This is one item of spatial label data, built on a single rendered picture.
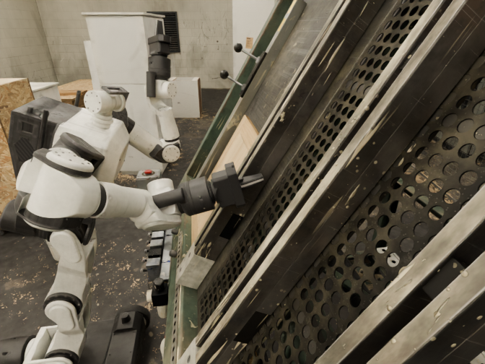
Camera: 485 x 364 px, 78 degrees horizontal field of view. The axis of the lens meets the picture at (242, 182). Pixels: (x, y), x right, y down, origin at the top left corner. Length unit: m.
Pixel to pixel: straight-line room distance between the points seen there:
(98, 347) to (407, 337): 1.70
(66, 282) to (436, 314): 1.28
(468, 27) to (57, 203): 0.65
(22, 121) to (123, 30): 2.56
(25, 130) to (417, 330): 1.01
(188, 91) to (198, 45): 3.29
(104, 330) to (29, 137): 1.20
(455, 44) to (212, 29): 8.84
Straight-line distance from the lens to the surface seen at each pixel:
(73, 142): 0.85
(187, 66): 9.37
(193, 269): 0.95
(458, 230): 0.32
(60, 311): 1.46
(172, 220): 0.74
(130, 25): 3.48
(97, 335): 1.94
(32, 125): 1.05
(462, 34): 0.50
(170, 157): 1.33
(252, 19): 4.79
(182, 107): 6.24
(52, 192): 0.60
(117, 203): 0.63
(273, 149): 0.77
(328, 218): 0.50
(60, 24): 10.43
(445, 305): 0.31
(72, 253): 1.26
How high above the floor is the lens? 1.62
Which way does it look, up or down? 27 degrees down
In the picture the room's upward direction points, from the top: straight up
